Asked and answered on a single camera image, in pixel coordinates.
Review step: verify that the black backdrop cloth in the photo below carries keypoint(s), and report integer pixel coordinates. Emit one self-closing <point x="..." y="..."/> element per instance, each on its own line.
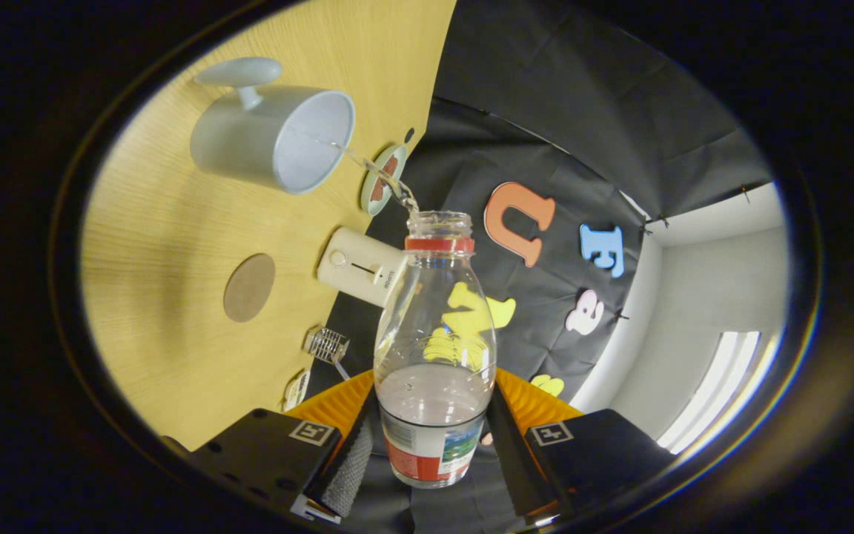
<point x="545" y="111"/>

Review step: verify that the round brown coaster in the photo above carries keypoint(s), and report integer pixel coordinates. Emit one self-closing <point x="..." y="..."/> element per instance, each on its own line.
<point x="249" y="288"/>

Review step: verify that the pale green plate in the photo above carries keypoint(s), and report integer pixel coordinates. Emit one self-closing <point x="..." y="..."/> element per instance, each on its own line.
<point x="366" y="200"/>

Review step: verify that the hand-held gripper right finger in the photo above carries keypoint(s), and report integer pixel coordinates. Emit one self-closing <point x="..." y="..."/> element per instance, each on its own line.
<point x="590" y="452"/>

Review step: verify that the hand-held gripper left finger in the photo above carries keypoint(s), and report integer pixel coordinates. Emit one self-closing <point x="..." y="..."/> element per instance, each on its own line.
<point x="264" y="445"/>

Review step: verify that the wooden table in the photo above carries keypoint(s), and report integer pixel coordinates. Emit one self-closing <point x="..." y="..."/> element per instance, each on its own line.
<point x="160" y="245"/>

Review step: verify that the red meat slice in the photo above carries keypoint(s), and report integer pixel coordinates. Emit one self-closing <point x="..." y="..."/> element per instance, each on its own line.
<point x="390" y="167"/>
<point x="377" y="190"/>

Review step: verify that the white toaster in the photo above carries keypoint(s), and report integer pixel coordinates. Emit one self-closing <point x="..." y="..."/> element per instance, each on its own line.
<point x="356" y="263"/>

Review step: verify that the white divided condiment dish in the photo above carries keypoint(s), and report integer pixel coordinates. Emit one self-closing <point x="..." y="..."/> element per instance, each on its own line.
<point x="295" y="391"/>

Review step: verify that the large ceiling light panel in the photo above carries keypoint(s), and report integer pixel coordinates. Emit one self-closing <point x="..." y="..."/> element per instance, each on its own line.
<point x="723" y="386"/>

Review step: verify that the white cup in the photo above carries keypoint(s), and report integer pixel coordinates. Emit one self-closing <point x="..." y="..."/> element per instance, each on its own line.
<point x="249" y="141"/>

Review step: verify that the clear plastic juice bottle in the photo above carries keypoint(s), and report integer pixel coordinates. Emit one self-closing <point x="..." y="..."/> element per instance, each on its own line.
<point x="434" y="415"/>

